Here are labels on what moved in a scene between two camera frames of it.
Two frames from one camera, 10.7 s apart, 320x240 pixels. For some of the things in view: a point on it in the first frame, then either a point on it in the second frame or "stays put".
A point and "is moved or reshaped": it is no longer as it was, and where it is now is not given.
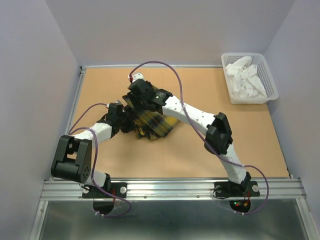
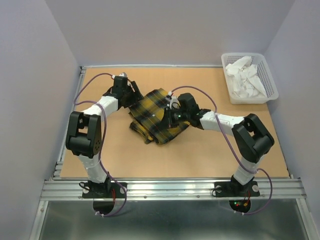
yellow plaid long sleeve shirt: (150, 125) is moved or reshaped
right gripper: (136, 103) → (168, 117)
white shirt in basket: (246, 82) stays put
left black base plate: (118, 188) stays put
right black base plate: (229, 189) stays put
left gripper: (131, 124) → (136, 96)
